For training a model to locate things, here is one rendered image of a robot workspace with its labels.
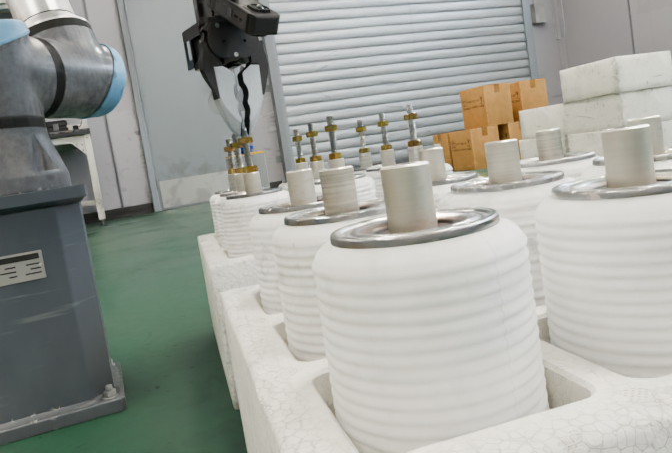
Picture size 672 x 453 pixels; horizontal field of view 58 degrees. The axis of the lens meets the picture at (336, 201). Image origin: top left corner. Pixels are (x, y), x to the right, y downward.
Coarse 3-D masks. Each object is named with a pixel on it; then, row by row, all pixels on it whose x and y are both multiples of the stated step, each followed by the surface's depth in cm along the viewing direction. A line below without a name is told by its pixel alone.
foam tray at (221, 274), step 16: (208, 240) 99; (208, 256) 80; (224, 256) 78; (208, 272) 78; (224, 272) 72; (240, 272) 73; (256, 272) 73; (208, 288) 93; (224, 288) 72; (224, 336) 73; (224, 352) 73; (224, 368) 84
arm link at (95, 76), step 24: (24, 0) 90; (48, 0) 91; (48, 24) 88; (72, 24) 90; (72, 48) 88; (96, 48) 92; (72, 72) 86; (96, 72) 90; (120, 72) 95; (72, 96) 87; (96, 96) 91; (120, 96) 96
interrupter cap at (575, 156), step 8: (576, 152) 57; (584, 152) 56; (592, 152) 54; (520, 160) 59; (528, 160) 58; (536, 160) 58; (552, 160) 52; (560, 160) 52; (568, 160) 52; (576, 160) 52
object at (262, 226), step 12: (264, 216) 47; (276, 216) 46; (252, 228) 48; (264, 228) 46; (276, 228) 46; (252, 240) 49; (264, 240) 47; (264, 252) 47; (264, 264) 47; (264, 276) 48; (276, 276) 47; (264, 288) 48; (276, 288) 47; (264, 300) 48; (276, 300) 47; (276, 312) 47
